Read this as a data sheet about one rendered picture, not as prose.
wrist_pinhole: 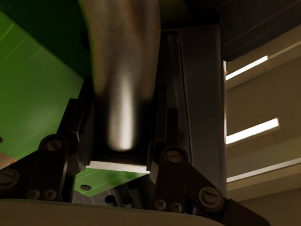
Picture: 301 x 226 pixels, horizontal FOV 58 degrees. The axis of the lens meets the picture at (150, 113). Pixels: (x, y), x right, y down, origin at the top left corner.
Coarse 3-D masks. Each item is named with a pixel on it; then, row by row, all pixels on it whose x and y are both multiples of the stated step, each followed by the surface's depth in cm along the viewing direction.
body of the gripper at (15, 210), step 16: (0, 208) 9; (16, 208) 9; (32, 208) 9; (48, 208) 9; (64, 208) 9; (80, 208) 9; (96, 208) 9; (112, 208) 9; (128, 208) 10; (0, 224) 8; (16, 224) 8; (32, 224) 9; (48, 224) 9; (64, 224) 9; (80, 224) 9; (96, 224) 9; (112, 224) 9; (128, 224) 9; (144, 224) 9; (160, 224) 9; (176, 224) 9; (192, 224) 9; (208, 224) 9
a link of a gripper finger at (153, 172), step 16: (160, 96) 14; (160, 112) 13; (176, 112) 14; (160, 128) 12; (176, 128) 14; (160, 144) 12; (176, 144) 13; (192, 176) 12; (192, 192) 11; (208, 192) 11; (208, 208) 11
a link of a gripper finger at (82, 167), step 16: (80, 96) 13; (64, 112) 14; (80, 112) 13; (64, 128) 13; (80, 128) 12; (96, 128) 15; (80, 144) 13; (32, 160) 12; (80, 160) 13; (0, 176) 11; (16, 176) 11; (0, 192) 11; (16, 192) 11
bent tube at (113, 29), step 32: (96, 0) 9; (128, 0) 9; (96, 32) 10; (128, 32) 10; (160, 32) 11; (96, 64) 11; (128, 64) 11; (96, 96) 13; (128, 96) 12; (128, 128) 13; (96, 160) 15; (128, 160) 15
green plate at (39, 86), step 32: (0, 0) 13; (32, 0) 17; (64, 0) 20; (0, 32) 14; (32, 32) 14; (64, 32) 18; (0, 64) 15; (32, 64) 15; (64, 64) 15; (0, 96) 17; (32, 96) 17; (64, 96) 17; (0, 128) 20; (32, 128) 19; (96, 192) 26
